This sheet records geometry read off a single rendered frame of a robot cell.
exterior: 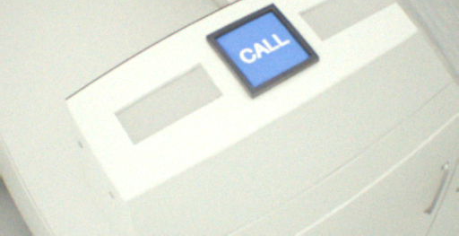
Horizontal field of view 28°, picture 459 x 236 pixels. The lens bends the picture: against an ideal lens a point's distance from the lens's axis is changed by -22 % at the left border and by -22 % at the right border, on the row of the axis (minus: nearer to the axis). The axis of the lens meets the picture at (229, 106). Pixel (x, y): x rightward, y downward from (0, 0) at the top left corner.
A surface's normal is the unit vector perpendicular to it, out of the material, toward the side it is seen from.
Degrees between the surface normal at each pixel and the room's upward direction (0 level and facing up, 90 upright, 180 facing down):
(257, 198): 90
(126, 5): 0
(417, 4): 95
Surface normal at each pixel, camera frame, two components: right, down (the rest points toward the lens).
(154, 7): -0.01, -0.52
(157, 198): 0.54, 0.71
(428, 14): -0.38, 0.80
